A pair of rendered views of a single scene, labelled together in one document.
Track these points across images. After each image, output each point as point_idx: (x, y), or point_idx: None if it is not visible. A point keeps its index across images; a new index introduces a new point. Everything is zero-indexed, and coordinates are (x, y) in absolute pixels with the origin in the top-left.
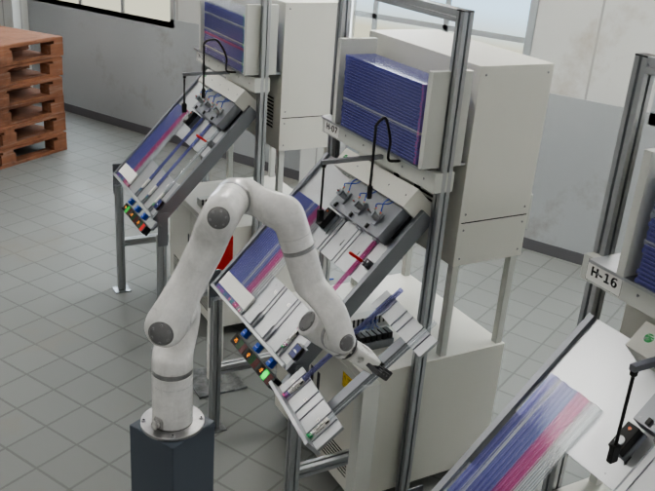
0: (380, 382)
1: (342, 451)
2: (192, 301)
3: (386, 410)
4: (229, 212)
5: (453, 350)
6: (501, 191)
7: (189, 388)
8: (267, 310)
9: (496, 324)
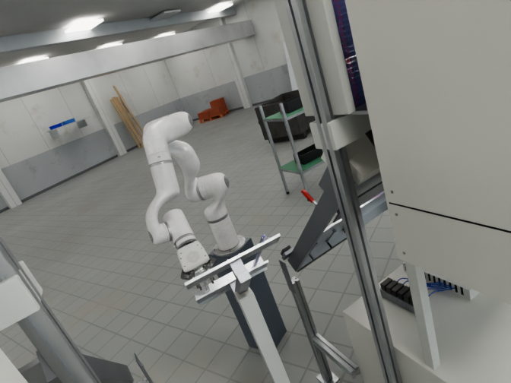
0: (357, 328)
1: (344, 357)
2: (185, 181)
3: (373, 362)
4: (143, 132)
5: (456, 377)
6: (452, 171)
7: (215, 229)
8: None
9: None
